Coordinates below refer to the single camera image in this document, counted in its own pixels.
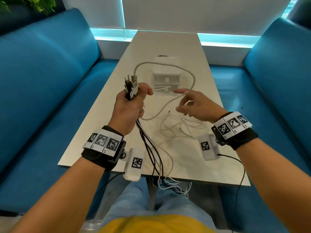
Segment person's right hand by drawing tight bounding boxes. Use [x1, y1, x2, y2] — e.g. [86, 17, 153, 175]
[173, 88, 228, 124]

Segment person's left hand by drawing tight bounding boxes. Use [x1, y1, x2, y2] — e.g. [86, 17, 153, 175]
[108, 82, 154, 137]

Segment thick grey cable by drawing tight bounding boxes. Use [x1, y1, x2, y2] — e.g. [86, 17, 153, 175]
[133, 61, 196, 121]

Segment bundle of black white cables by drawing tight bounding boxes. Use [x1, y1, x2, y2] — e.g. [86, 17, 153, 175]
[124, 74, 193, 198]

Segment person's right forearm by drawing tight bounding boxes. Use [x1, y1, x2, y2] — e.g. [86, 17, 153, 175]
[235, 138, 311, 233]

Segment person's left forearm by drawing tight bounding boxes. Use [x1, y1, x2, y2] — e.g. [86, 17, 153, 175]
[9, 156, 113, 233]

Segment white plastic drawer box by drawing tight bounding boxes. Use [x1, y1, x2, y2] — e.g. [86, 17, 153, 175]
[152, 56, 182, 94]

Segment black marker wristband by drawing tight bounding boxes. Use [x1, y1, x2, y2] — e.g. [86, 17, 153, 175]
[81, 125, 127, 172]
[211, 111, 259, 151]

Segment white roller blind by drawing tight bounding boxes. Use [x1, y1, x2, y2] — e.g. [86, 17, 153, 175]
[121, 0, 293, 37]
[61, 0, 125, 29]

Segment blue sofa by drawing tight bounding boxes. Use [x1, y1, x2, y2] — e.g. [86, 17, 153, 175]
[208, 18, 311, 233]
[0, 7, 120, 214]

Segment grey table leg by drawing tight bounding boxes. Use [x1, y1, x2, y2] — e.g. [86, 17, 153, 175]
[146, 178, 159, 212]

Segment blue jeans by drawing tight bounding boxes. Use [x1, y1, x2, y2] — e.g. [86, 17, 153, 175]
[99, 178, 217, 229]

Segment yellow shirt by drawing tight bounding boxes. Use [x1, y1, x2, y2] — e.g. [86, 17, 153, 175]
[98, 214, 216, 233]

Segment green plant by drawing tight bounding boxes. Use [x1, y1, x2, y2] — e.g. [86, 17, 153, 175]
[0, 0, 57, 15]

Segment thin white cable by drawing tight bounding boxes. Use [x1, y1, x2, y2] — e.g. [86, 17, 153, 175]
[152, 85, 172, 93]
[160, 110, 209, 144]

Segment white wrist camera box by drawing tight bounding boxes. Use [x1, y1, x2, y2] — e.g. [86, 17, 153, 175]
[198, 133, 221, 161]
[122, 148, 146, 182]

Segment thin black camera wire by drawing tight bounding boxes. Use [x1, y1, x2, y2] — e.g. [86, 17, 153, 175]
[93, 172, 126, 207]
[216, 153, 246, 233]

